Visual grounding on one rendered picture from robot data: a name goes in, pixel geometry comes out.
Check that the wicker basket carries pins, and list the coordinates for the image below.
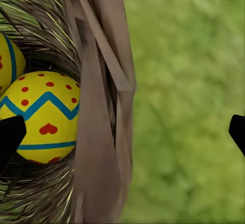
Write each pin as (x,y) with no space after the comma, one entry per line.
(91,184)

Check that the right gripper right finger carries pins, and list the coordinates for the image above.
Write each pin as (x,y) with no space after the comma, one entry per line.
(237,131)

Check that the easter egg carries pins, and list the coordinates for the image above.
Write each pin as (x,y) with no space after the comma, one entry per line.
(12,63)
(49,103)

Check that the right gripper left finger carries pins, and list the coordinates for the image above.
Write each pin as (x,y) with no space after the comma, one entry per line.
(12,132)

